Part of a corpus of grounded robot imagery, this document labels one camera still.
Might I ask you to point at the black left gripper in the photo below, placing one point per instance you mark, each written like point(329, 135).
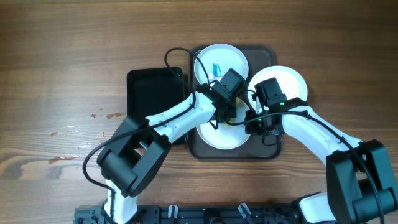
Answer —
point(232, 112)

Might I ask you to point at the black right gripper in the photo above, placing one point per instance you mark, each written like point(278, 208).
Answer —
point(252, 129)

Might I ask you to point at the white plate blue stain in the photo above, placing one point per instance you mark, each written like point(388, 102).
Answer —
point(290, 81)

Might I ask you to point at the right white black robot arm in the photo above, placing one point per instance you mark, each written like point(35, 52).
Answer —
point(360, 181)

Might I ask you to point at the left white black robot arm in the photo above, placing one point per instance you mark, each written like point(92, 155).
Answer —
point(131, 159)

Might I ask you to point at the brown serving tray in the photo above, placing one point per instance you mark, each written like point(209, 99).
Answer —
point(256, 148)

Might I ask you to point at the black plastic water tray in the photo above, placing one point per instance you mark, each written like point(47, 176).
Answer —
point(151, 91)

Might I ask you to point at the far plate with blue stain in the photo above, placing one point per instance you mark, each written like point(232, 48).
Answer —
point(216, 60)

